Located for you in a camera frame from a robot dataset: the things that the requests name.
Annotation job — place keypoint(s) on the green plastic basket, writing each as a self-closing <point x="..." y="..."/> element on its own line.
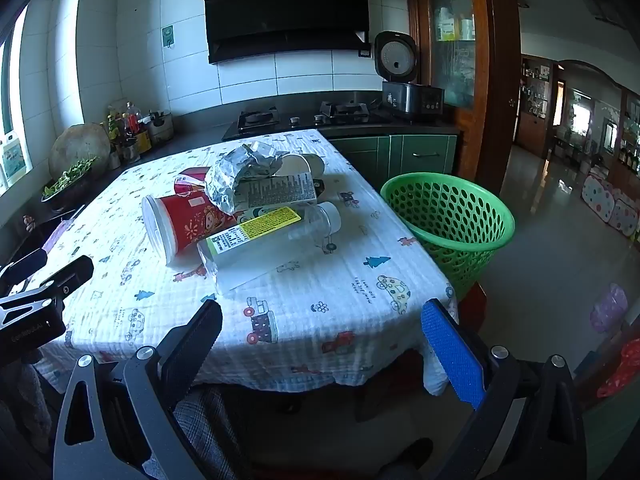
<point x="480" y="255"/>

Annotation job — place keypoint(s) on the white detergent jug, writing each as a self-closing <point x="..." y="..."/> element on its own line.
<point x="12" y="157"/>

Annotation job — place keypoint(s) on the polka dot play tent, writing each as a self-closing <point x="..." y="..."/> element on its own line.
<point x="607" y="205"/>

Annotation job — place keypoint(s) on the purple plastic sheet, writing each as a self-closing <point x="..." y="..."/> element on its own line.
<point x="55" y="237"/>

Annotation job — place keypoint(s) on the white paper cup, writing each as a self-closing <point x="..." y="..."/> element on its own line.
<point x="295" y="164"/>

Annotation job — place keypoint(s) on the red drink cup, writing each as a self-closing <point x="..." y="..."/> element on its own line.
<point x="190" y="227"/>

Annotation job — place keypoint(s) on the bowl of green vegetables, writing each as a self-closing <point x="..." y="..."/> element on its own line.
<point x="65" y="185"/>

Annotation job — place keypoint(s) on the person's black shoe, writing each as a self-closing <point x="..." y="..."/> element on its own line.
<point x="415" y="460"/>

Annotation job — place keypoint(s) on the black range hood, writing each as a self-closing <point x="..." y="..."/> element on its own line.
<point x="285" y="10"/>

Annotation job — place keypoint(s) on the ceiling air vent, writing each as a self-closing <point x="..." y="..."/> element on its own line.
<point x="600" y="10"/>

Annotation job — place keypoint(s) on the printed white tablecloth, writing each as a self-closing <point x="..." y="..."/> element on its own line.
<point x="310" y="270"/>

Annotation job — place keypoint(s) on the white milk carton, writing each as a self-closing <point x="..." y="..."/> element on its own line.
<point x="280" y="190"/>

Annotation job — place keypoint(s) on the silver foil wrapper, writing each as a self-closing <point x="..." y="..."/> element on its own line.
<point x="230" y="175"/>

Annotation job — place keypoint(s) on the metal utensil pot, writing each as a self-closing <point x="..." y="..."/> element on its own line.
<point x="160" y="130"/>

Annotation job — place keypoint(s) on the black gas stove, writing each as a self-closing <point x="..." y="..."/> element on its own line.
<point x="300" y="122"/>

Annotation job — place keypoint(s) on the wooden display cabinet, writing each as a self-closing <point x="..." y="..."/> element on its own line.
<point x="530" y="130"/>

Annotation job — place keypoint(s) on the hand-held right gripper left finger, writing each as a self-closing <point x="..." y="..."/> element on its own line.
<point x="192" y="345"/>

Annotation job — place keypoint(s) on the window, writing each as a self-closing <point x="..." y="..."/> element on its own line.
<point x="7" y="85"/>

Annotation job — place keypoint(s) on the bottle display shelf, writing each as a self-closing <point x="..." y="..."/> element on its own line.
<point x="630" y="135"/>

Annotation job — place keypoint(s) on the round wooden cutting board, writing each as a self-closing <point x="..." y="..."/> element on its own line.
<point x="75" y="147"/>

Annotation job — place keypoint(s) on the black rice cooker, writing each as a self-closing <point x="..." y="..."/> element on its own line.
<point x="410" y="100"/>

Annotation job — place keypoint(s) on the cluster of condiment bottles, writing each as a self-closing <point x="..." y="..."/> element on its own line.
<point x="127" y="132"/>

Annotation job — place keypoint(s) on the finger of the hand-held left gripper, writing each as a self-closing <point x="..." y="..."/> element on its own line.
<point x="72" y="275"/>
<point x="27" y="265"/>

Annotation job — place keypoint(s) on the green wall socket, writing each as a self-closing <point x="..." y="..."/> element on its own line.
<point x="168" y="36"/>

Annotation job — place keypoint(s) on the wooden glass door cabinet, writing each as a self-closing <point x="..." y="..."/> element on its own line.
<point x="495" y="85"/>

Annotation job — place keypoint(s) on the green base cabinets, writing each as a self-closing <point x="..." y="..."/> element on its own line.
<point x="415" y="152"/>

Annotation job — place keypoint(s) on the clear plastic bottle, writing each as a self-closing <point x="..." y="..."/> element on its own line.
<point x="260" y="245"/>

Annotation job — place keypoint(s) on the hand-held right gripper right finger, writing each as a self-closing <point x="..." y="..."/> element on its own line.
<point x="452" y="355"/>

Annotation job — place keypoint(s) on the small toy figure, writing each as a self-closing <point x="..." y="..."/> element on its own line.
<point x="28" y="222"/>

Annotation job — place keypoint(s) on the red plastic stool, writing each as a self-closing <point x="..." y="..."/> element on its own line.
<point x="472" y="305"/>

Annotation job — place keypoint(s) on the red snack packet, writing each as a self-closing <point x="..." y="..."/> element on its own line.
<point x="187" y="186"/>

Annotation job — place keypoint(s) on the person's plaid trousers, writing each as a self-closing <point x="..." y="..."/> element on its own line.
<point x="210" y="435"/>

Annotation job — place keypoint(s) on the red plastic bag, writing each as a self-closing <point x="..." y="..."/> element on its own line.
<point x="622" y="372"/>

